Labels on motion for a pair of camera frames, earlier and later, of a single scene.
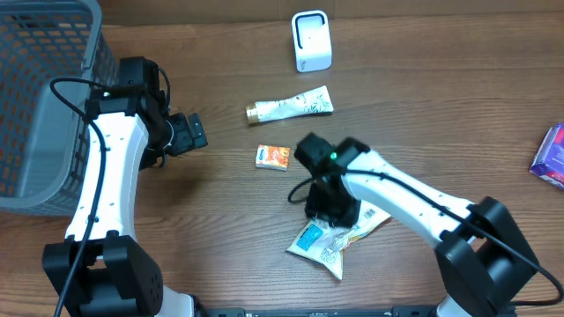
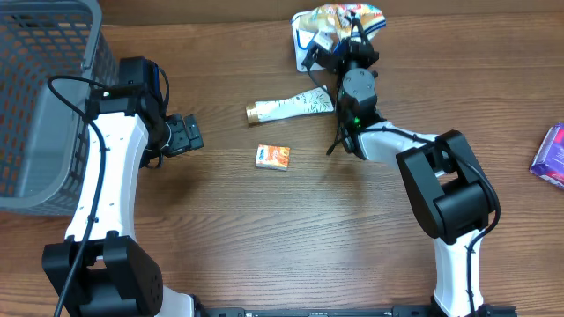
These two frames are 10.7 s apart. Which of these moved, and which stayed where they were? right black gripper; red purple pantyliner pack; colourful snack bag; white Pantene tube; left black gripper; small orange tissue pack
Moved: colourful snack bag; right black gripper
Stayed: red purple pantyliner pack; white Pantene tube; left black gripper; small orange tissue pack
